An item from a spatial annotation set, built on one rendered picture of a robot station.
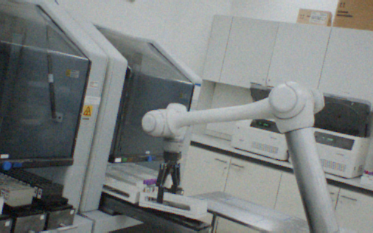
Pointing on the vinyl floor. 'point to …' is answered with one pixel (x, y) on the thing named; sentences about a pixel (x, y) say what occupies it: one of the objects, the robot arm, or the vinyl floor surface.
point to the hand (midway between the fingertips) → (166, 196)
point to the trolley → (250, 214)
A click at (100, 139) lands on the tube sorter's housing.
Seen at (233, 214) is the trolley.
